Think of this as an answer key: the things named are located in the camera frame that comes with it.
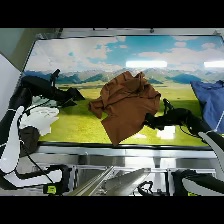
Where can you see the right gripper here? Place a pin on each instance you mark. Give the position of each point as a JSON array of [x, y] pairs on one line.
[[154, 121]]

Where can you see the blue garment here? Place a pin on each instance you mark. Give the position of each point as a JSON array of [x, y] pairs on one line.
[[210, 100]]

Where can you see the brown T-shirt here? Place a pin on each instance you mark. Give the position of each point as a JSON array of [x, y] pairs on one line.
[[128, 103]]

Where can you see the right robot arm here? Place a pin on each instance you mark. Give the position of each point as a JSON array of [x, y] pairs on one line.
[[196, 125]]

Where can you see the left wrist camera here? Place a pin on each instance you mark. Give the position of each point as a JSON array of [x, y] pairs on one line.
[[55, 75]]

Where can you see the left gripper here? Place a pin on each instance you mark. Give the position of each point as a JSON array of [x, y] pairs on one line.
[[73, 94]]

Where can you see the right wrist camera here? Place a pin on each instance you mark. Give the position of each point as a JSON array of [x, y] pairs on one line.
[[167, 104]]

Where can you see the silver frame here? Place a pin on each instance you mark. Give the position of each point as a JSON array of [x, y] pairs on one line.
[[113, 173]]

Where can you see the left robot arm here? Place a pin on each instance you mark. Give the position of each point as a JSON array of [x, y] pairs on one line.
[[13, 133]]

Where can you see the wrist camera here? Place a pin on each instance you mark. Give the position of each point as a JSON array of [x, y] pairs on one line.
[[55, 75], [167, 104]]

